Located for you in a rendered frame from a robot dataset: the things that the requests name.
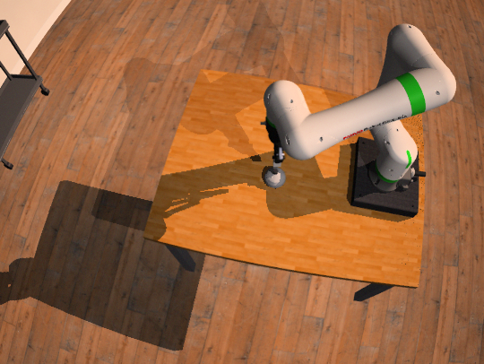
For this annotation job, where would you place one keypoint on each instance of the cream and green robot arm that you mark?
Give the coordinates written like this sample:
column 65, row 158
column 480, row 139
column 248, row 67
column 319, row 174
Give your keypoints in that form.
column 428, row 84

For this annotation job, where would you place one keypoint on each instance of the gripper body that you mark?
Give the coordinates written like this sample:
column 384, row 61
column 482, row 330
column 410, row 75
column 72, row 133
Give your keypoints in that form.
column 275, row 141

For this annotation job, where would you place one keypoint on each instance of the grey metal dome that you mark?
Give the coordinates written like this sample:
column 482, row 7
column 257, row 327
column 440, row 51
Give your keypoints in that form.
column 273, row 178

